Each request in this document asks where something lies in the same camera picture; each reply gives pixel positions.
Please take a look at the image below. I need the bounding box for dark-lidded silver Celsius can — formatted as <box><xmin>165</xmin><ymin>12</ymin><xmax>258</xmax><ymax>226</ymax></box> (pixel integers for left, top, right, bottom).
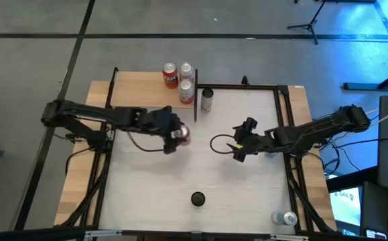
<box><xmin>200</xmin><ymin>87</ymin><xmax>214</xmax><ymax>113</ymax></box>

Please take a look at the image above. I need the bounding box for lit computer monitor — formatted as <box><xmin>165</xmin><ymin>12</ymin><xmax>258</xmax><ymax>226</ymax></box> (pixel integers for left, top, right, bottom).
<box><xmin>329</xmin><ymin>186</ymin><xmax>363</xmax><ymax>237</ymax></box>

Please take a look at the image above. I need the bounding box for black left arm cable bundle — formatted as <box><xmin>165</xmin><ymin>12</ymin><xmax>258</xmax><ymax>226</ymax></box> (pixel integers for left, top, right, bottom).
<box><xmin>59</xmin><ymin>147</ymin><xmax>114</xmax><ymax>228</ymax></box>

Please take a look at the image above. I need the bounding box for red Fanta can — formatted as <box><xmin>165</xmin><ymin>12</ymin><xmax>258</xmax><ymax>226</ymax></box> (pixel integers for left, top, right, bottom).
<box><xmin>172</xmin><ymin>124</ymin><xmax>192</xmax><ymax>147</ymax></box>
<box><xmin>161</xmin><ymin>62</ymin><xmax>180</xmax><ymax>90</ymax></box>

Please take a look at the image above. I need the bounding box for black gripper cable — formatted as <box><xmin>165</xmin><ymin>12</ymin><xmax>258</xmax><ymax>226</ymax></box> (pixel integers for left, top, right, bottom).
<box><xmin>209</xmin><ymin>133</ymin><xmax>240</xmax><ymax>155</ymax></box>
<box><xmin>126</xmin><ymin>131</ymin><xmax>168</xmax><ymax>153</ymax></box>

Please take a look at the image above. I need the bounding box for blue silver Red Bull can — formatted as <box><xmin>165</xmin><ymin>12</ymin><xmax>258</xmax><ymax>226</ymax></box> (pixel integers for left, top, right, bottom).
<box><xmin>271</xmin><ymin>210</ymin><xmax>298</xmax><ymax>226</ymax></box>

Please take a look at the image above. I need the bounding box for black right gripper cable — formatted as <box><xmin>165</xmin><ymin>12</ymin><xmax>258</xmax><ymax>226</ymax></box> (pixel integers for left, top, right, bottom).
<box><xmin>209</xmin><ymin>133</ymin><xmax>240</xmax><ymax>155</ymax></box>

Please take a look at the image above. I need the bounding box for black desktop device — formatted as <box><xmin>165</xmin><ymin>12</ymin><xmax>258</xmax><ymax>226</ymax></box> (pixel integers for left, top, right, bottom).
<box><xmin>361</xmin><ymin>180</ymin><xmax>388</xmax><ymax>241</ymax></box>

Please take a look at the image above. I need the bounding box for black tripod stand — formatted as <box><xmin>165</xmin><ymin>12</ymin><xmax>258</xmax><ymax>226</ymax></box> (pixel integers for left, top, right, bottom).
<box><xmin>286</xmin><ymin>0</ymin><xmax>328</xmax><ymax>46</ymax></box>

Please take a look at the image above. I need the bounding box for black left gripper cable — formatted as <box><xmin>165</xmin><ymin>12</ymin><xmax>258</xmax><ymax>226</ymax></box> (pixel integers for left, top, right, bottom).
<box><xmin>126</xmin><ymin>131</ymin><xmax>168</xmax><ymax>153</ymax></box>

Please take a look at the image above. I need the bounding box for light wooden shelf board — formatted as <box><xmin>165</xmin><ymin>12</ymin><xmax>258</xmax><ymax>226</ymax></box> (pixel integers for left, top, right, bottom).
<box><xmin>110</xmin><ymin>71</ymin><xmax>196</xmax><ymax>109</ymax></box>

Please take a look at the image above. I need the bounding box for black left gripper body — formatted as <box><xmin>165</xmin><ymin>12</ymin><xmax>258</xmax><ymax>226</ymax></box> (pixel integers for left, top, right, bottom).
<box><xmin>145</xmin><ymin>105</ymin><xmax>184</xmax><ymax>155</ymax></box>

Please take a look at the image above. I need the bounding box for black frame wooden shelf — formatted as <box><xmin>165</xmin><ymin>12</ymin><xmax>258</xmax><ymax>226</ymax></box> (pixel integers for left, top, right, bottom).
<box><xmin>105</xmin><ymin>66</ymin><xmax>200</xmax><ymax>123</ymax></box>

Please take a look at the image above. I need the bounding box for silver corner bracket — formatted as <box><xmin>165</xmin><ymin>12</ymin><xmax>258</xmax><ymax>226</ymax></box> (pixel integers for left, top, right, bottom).
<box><xmin>269</xmin><ymin>234</ymin><xmax>310</xmax><ymax>241</ymax></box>
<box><xmin>83</xmin><ymin>230</ymin><xmax>123</xmax><ymax>240</ymax></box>

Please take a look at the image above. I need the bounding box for silver Celsius Peach Vibe can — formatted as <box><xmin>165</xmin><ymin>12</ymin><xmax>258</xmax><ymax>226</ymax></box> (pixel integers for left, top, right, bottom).
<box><xmin>179</xmin><ymin>61</ymin><xmax>195</xmax><ymax>81</ymax></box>

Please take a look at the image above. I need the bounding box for black metal table frame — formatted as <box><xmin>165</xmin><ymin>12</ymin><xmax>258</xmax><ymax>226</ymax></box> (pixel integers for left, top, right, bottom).
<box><xmin>91</xmin><ymin>83</ymin><xmax>315</xmax><ymax>235</ymax></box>

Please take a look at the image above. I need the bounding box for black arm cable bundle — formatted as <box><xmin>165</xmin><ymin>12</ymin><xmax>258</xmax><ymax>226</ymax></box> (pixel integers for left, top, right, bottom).
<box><xmin>59</xmin><ymin>147</ymin><xmax>114</xmax><ymax>228</ymax></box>
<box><xmin>285</xmin><ymin>157</ymin><xmax>337</xmax><ymax>234</ymax></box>

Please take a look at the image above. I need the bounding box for pink and white beverage can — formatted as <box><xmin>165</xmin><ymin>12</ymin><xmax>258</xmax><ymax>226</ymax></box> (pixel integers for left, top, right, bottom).
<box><xmin>178</xmin><ymin>78</ymin><xmax>195</xmax><ymax>105</ymax></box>

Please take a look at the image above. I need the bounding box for blue-lit metal desk frame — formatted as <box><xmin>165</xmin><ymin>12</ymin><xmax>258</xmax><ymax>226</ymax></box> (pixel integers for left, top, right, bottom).
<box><xmin>342</xmin><ymin>0</ymin><xmax>388</xmax><ymax>92</ymax></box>

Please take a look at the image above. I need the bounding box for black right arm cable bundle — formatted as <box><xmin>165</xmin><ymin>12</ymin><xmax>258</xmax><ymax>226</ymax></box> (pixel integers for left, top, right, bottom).
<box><xmin>285</xmin><ymin>157</ymin><xmax>337</xmax><ymax>234</ymax></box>

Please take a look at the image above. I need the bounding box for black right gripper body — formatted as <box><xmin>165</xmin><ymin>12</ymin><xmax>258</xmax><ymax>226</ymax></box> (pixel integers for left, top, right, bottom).
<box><xmin>232</xmin><ymin>116</ymin><xmax>275</xmax><ymax>163</ymax></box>

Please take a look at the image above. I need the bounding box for round black table camera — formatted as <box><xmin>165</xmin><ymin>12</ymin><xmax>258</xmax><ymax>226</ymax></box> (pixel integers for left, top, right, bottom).
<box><xmin>190</xmin><ymin>191</ymin><xmax>206</xmax><ymax>208</ymax></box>

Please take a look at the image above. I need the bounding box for black metal beam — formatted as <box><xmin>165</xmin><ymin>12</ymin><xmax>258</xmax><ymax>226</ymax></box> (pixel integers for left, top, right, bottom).
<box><xmin>0</xmin><ymin>226</ymin><xmax>388</xmax><ymax>241</ymax></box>

